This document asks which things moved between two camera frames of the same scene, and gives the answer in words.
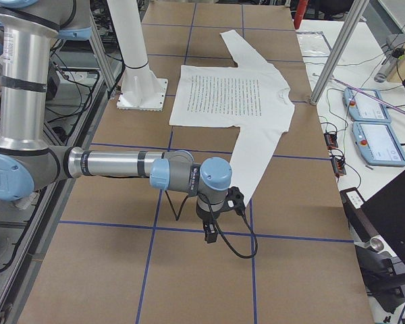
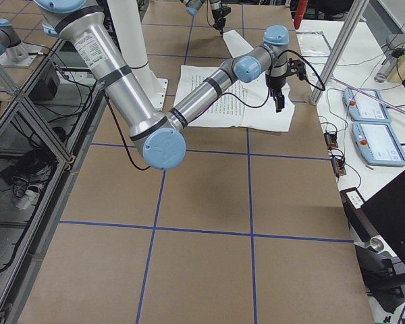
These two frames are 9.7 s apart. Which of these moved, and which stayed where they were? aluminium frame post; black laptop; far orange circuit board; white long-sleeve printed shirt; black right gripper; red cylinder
Moved: white long-sleeve printed shirt; black right gripper
Stayed: far orange circuit board; red cylinder; aluminium frame post; black laptop
